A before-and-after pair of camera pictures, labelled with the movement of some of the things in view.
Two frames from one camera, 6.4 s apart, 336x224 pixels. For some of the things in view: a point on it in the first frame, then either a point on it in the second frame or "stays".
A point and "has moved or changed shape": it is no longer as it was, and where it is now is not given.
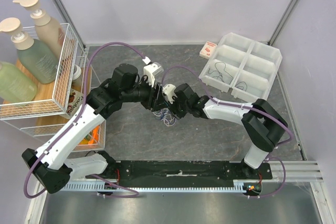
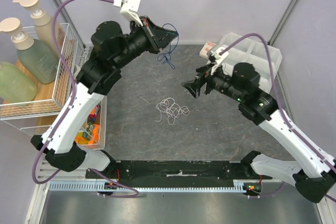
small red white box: x=208 y=50 stays
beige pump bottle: x=44 y=31 stays
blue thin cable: x=163 y=113 has moved or changed shape
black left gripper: x=161 y=102 to x=159 y=38
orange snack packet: x=94 y=139 stays
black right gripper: x=174 y=106 to x=203 y=82
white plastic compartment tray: x=244 y=68 stays
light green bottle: x=16 y=86 stays
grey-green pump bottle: x=38 y=56 stays
